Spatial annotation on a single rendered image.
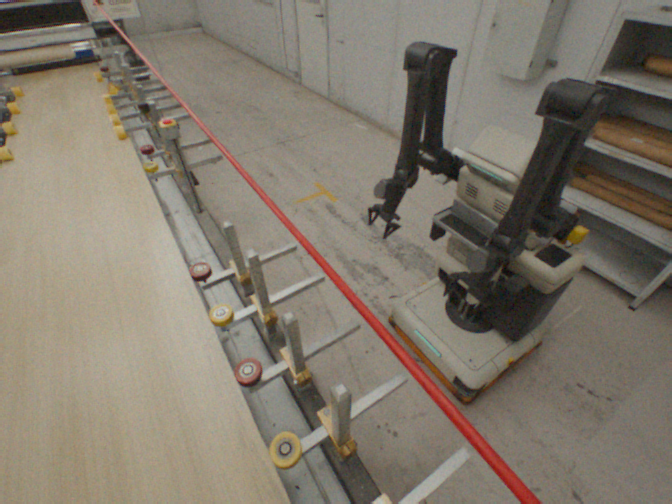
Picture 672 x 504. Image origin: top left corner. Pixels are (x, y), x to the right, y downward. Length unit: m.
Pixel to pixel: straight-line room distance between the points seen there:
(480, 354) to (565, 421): 0.57
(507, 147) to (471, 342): 1.09
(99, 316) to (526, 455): 1.96
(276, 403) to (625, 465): 1.70
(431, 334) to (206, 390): 1.22
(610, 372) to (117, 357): 2.45
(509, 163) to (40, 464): 1.52
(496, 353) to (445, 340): 0.25
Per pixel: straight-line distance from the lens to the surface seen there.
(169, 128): 1.84
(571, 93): 0.86
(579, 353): 2.55
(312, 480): 1.26
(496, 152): 1.20
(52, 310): 1.57
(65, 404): 1.29
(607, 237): 3.28
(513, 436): 2.12
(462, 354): 1.90
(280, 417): 1.32
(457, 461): 1.11
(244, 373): 1.09
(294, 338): 0.97
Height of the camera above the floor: 1.85
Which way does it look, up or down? 43 degrees down
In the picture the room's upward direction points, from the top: 2 degrees counter-clockwise
